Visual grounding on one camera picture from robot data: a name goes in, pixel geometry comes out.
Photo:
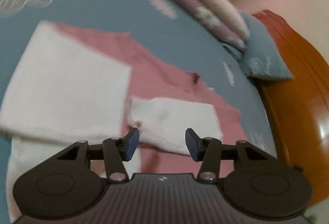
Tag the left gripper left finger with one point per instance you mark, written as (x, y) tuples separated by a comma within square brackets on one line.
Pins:
[(74, 179)]

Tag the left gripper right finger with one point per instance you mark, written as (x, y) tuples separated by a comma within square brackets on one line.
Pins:
[(250, 179)]

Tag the pink and white knit sweater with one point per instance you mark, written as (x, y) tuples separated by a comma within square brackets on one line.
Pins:
[(83, 84)]

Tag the wooden headboard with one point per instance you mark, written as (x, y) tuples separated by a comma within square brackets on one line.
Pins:
[(298, 109)]

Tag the teal pillow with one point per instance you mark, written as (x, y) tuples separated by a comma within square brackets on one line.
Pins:
[(261, 59)]

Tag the teal floral bed sheet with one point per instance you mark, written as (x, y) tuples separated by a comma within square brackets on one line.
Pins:
[(166, 30)]

